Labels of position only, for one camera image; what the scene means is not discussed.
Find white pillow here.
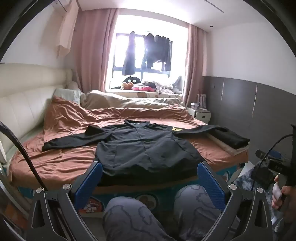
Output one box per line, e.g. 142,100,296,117
53,88,86,103

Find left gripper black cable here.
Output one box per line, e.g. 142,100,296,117
0,122,49,193

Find person's leg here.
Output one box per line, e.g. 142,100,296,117
173,184,232,241
102,197,178,241

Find hanging dark trousers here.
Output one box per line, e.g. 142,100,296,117
122,31,137,76

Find black long-sleeved shirt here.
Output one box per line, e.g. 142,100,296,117
42,119,219,186

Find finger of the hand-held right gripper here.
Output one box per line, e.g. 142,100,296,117
255,149,287,164

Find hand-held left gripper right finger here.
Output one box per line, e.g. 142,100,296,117
196,161,273,241

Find black plush toy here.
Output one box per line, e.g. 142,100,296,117
122,75,141,90

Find grey patterned rug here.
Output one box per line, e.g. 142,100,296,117
236,167,278,193

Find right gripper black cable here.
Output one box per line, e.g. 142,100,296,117
251,133,296,190

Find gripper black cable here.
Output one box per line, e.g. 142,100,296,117
0,122,49,193
251,133,296,190

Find window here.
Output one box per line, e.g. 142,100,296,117
105,14,189,90

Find pale pink pillow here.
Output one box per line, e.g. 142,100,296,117
66,81,82,92

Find person's right forearm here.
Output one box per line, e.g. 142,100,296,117
283,199,296,226

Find clear holder with sticks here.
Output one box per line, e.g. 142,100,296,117
196,94,207,110

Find person's right leg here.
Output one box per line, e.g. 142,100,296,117
173,184,232,241

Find person's left leg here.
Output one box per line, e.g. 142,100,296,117
102,197,178,241

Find folded black clothes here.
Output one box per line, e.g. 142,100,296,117
208,125,251,150

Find cream padded headboard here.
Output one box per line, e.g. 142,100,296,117
0,63,80,163

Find hanging dark shirts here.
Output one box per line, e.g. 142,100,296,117
142,33,173,72

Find folded white cloth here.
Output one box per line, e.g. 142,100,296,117
207,133,249,160

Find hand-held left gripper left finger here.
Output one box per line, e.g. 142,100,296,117
28,161,103,241

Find pink curtain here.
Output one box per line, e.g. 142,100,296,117
181,23,207,105
74,10,119,93

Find beige duvet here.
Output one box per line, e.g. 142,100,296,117
81,90,185,109

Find bed with brown sheet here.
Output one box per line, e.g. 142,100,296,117
5,96,249,209

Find person's right hand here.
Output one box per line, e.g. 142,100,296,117
272,174,296,211

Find white nightstand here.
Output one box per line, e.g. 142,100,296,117
187,108,212,126

